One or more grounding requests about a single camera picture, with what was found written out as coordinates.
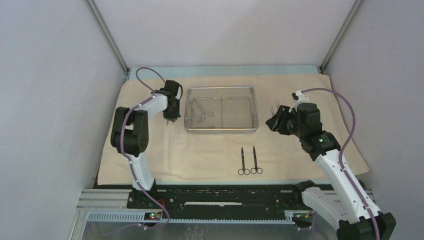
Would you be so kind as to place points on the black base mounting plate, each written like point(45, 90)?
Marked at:
point(175, 197)

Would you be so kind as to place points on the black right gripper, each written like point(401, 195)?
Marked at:
point(282, 113)

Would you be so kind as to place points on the metal surgical scissors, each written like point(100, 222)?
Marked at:
point(256, 169)

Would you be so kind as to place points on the beige cloth wrap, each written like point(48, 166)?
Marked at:
point(178, 157)

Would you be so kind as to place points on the aluminium frame rail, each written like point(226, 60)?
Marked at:
point(111, 205)

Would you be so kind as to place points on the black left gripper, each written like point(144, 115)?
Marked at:
point(176, 114)

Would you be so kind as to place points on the metal hemostat clamp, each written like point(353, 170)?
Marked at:
point(198, 112)

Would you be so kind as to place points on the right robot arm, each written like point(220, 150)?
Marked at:
point(355, 216)

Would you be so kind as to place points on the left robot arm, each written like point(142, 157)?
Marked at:
point(130, 129)

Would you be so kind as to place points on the thin metal needle tweezers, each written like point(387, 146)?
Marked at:
point(274, 108)

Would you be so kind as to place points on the metal surgical instrument tray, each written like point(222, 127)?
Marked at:
point(234, 107)

